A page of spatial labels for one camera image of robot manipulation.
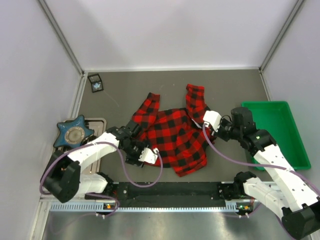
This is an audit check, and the red black plaid shirt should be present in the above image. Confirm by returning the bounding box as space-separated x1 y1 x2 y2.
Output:
131 84 215 177

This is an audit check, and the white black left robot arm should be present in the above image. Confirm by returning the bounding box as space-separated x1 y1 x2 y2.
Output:
40 120 158 203

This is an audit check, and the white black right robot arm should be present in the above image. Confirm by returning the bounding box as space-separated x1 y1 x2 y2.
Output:
202 107 320 240

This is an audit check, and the small black brooch box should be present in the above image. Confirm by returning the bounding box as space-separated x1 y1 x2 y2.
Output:
87 73 104 93

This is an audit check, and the green plastic bin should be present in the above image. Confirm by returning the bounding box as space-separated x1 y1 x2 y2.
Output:
241 101 311 170

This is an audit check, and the blue star-shaped dish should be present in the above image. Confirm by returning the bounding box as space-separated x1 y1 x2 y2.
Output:
53 115 94 149

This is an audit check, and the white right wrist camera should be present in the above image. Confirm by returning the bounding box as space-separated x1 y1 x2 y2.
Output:
203 110 222 132

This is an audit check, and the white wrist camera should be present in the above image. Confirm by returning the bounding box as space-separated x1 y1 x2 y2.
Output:
203 110 222 132
138 147 159 165

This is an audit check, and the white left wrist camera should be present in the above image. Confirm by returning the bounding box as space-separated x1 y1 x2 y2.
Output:
138 147 159 165

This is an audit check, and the slotted grey cable duct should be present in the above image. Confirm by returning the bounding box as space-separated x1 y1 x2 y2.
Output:
50 201 257 213

